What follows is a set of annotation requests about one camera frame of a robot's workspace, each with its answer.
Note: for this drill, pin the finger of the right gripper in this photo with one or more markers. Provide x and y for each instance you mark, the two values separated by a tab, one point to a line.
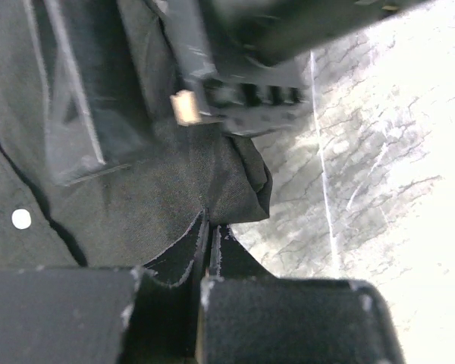
106	73

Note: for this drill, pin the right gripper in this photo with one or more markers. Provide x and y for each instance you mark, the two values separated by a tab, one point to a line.
238	59

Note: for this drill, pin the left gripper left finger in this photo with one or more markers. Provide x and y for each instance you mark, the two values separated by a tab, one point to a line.
142	314

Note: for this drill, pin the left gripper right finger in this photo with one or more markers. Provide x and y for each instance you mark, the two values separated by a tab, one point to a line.
247	315

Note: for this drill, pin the black long sleeve shirt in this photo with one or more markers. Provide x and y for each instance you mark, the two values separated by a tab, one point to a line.
124	217

